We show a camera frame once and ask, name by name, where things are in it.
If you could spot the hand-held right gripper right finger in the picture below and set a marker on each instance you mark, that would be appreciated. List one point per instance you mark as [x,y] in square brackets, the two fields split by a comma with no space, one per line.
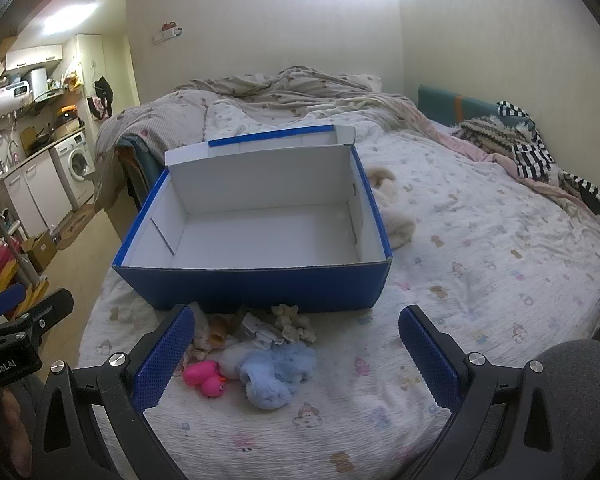
[427,355]

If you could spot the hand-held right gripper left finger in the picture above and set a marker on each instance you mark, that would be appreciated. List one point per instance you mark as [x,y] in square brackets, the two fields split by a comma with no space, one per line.
[162,360]

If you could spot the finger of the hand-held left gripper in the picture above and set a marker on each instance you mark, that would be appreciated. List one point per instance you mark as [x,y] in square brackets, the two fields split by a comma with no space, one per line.
[50,305]
[2,300]

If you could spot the pink rubber duck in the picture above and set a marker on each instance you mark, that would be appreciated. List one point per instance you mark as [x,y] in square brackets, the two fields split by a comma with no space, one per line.
[202,375]

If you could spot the white soft cloth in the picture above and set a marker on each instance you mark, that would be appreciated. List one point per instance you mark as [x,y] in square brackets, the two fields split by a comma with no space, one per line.
[235,360]

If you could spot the clear plastic bag packet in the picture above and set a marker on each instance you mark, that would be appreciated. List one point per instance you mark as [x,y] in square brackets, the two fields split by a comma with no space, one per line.
[257,330]

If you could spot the light blue plush toy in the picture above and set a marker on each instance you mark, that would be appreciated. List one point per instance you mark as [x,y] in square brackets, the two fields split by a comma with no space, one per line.
[275,375]

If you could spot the cream flower plush toy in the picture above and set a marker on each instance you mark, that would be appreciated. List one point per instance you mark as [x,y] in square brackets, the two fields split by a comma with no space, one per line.
[292,327]

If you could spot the blue cardboard box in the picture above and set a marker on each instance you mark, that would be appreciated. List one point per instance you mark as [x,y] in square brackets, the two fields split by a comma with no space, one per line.
[260,240]

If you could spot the person's left hand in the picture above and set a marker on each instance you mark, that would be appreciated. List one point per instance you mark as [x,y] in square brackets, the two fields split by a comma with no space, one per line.
[2,427]

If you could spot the yellow wooden stand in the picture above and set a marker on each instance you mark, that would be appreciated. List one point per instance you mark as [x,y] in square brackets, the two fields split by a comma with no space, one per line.
[32,295]

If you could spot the patterned small cloth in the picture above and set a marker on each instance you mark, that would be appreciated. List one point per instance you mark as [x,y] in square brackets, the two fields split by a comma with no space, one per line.
[198,347]

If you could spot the red bag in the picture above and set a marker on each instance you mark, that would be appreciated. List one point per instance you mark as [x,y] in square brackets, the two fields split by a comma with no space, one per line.
[0,260]

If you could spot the beige small sock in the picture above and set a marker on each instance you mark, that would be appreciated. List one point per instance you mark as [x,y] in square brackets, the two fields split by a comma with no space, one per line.
[216,332]

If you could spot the brown doormat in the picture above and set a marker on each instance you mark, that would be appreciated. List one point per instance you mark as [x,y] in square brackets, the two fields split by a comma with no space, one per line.
[77,225]

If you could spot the white base cabinet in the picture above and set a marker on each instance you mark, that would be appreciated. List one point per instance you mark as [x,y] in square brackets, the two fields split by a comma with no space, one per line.
[30,195]

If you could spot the white washing machine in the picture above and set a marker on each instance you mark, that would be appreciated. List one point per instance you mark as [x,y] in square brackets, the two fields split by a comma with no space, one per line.
[77,160]

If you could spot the white water heater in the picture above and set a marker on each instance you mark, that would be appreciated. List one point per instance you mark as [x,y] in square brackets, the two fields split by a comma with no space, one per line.
[7,97]

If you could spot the pink blanket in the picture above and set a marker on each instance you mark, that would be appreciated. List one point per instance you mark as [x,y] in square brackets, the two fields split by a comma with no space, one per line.
[480,152]

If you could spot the dark hanging clothes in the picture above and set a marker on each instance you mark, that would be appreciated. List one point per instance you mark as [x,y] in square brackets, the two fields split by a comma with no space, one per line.
[105,92]

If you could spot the white cylindrical appliance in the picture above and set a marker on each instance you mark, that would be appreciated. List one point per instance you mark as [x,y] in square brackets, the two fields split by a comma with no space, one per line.
[39,82]

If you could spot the black white striped garment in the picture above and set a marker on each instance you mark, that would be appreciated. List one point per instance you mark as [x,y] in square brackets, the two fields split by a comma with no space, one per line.
[530,157]

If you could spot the white upper cabinet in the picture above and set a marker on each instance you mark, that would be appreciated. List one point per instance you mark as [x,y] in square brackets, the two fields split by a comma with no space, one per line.
[32,55]

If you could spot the teal headboard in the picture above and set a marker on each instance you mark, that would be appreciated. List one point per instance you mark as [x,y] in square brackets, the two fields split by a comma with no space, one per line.
[440,105]

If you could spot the beige printed duvet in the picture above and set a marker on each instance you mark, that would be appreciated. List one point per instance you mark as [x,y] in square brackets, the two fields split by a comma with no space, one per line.
[280,90]

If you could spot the wall mounted holder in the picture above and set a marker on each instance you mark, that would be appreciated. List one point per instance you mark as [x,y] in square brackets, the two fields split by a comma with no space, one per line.
[169,32]

